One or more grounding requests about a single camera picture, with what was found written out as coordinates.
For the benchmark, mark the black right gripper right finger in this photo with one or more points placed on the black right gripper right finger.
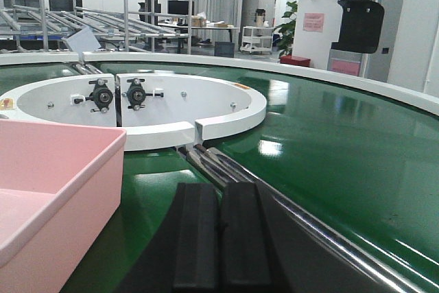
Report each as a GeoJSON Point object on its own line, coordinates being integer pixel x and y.
{"type": "Point", "coordinates": [243, 257]}

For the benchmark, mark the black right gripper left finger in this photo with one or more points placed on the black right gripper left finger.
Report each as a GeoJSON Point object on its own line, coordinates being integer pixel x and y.
{"type": "Point", "coordinates": [196, 267]}

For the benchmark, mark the pink plastic bin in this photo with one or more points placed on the pink plastic bin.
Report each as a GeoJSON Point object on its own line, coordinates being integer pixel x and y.
{"type": "Point", "coordinates": [60, 185]}

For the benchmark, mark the red fire extinguisher box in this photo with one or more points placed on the red fire extinguisher box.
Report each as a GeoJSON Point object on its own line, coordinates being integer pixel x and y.
{"type": "Point", "coordinates": [295, 60]}

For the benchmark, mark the black plastic crate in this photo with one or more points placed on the black plastic crate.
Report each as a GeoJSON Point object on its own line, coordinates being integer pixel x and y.
{"type": "Point", "coordinates": [224, 49]}

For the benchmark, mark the white utility cart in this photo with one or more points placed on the white utility cart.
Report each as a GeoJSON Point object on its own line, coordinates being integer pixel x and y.
{"type": "Point", "coordinates": [256, 39]}

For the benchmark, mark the white outer conveyor rim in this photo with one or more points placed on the white outer conveyor rim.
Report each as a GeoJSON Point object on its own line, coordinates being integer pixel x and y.
{"type": "Point", "coordinates": [226, 69]}

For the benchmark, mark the green potted plant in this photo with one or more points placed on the green potted plant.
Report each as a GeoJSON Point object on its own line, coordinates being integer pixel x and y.
{"type": "Point", "coordinates": [287, 29]}

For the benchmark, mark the office desk with boxes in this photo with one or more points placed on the office desk with boxes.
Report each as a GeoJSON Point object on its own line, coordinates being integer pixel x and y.
{"type": "Point", "coordinates": [198, 23]}

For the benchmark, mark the white angled panel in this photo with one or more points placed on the white angled panel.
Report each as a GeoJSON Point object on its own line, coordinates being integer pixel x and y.
{"type": "Point", "coordinates": [82, 41]}

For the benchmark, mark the black computer monitor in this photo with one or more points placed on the black computer monitor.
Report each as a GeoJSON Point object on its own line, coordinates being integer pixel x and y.
{"type": "Point", "coordinates": [178, 7]}

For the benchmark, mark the grey water dispenser machine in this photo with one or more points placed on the grey water dispenser machine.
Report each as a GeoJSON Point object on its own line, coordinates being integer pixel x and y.
{"type": "Point", "coordinates": [366, 39]}

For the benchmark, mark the metal roller rack shelving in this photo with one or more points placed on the metal roller rack shelving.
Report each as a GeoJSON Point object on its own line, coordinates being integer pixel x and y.
{"type": "Point", "coordinates": [137, 21]}

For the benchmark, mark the pink wall notice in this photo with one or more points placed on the pink wall notice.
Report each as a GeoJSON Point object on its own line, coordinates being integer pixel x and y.
{"type": "Point", "coordinates": [313, 22]}

